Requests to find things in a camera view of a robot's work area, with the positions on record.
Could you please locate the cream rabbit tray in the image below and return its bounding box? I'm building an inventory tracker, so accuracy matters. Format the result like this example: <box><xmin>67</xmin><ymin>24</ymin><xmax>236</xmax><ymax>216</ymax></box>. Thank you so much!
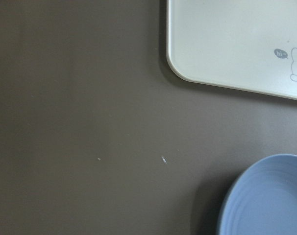
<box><xmin>166</xmin><ymin>0</ymin><xmax>297</xmax><ymax>100</ymax></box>

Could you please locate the blue plate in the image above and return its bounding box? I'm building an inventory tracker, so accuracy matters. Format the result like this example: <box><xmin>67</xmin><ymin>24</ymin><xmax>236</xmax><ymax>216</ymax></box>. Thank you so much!
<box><xmin>216</xmin><ymin>154</ymin><xmax>297</xmax><ymax>235</ymax></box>

